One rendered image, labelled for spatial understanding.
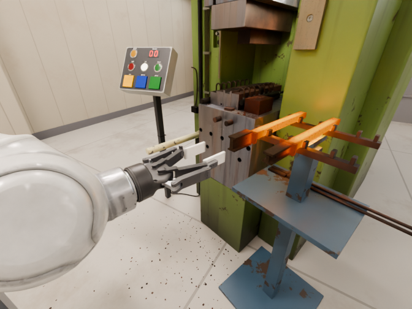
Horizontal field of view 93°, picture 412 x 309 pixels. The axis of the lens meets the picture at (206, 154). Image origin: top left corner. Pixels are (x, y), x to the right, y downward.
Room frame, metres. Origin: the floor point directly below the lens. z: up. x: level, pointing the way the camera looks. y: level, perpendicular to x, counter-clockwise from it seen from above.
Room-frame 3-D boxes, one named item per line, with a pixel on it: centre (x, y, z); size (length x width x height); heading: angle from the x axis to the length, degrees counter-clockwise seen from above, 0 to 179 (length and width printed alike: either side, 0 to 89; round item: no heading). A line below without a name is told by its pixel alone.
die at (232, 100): (1.20, -0.25, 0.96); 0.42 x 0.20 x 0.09; 133
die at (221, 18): (1.20, -0.25, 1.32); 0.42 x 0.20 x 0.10; 133
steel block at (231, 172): (1.16, -0.29, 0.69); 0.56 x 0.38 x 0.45; 133
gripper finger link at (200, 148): (0.47, 0.03, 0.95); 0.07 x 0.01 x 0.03; 132
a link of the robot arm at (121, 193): (0.30, 0.17, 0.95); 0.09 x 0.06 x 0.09; 42
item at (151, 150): (1.24, 0.21, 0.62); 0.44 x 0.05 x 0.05; 133
